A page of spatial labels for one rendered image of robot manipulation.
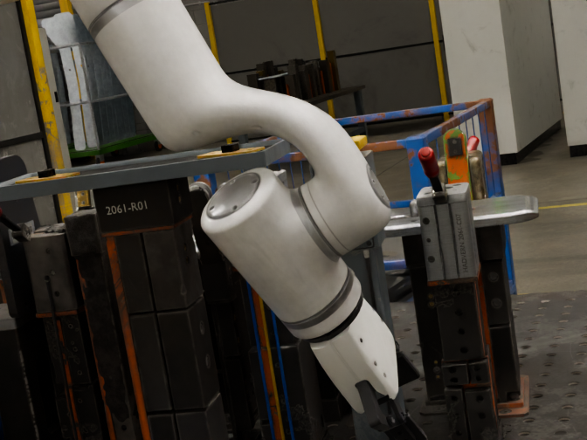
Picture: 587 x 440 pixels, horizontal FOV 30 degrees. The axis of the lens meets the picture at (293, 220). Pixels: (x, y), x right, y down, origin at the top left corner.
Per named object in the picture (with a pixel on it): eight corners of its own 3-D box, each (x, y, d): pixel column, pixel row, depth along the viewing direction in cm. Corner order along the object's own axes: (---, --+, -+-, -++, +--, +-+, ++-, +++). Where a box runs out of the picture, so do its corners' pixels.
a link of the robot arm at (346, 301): (277, 278, 111) (293, 298, 112) (273, 336, 103) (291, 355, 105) (347, 243, 108) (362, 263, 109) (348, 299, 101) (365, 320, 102)
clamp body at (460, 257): (512, 423, 157) (480, 178, 151) (511, 454, 146) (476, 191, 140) (445, 428, 159) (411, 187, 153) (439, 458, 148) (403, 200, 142)
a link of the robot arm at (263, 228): (348, 240, 108) (272, 286, 110) (274, 144, 102) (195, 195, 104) (361, 288, 101) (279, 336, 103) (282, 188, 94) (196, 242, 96)
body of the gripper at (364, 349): (292, 287, 112) (349, 356, 117) (289, 354, 103) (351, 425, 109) (354, 256, 109) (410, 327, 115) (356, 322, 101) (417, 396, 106)
